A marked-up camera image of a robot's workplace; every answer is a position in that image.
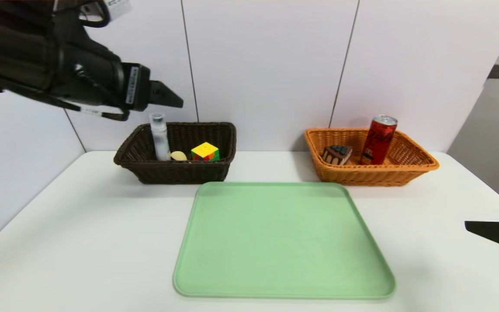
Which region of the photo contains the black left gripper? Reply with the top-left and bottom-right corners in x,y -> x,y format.
91,55 -> 184,111

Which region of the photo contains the white translucent plastic bottle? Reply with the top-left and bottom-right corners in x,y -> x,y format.
149,113 -> 172,162

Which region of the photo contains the colourful puzzle cube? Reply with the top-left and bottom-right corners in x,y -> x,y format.
191,142 -> 220,162

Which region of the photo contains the chocolate blueberry cake slice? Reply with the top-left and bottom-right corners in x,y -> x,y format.
321,145 -> 353,166

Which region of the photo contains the red soda can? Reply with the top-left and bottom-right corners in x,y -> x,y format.
359,115 -> 398,166

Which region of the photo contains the dark brown wicker basket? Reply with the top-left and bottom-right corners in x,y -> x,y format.
113,122 -> 237,185

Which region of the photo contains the orange wicker basket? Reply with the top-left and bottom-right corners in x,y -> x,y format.
304,128 -> 440,187

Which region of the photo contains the light green plastic tray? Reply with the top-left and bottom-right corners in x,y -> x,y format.
173,182 -> 396,299

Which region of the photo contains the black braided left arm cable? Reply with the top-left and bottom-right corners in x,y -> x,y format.
0,82 -> 130,122

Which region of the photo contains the black left wrist camera cable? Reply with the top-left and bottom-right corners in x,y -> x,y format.
76,0 -> 111,29

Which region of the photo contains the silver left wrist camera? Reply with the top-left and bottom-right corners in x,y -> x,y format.
102,0 -> 133,18

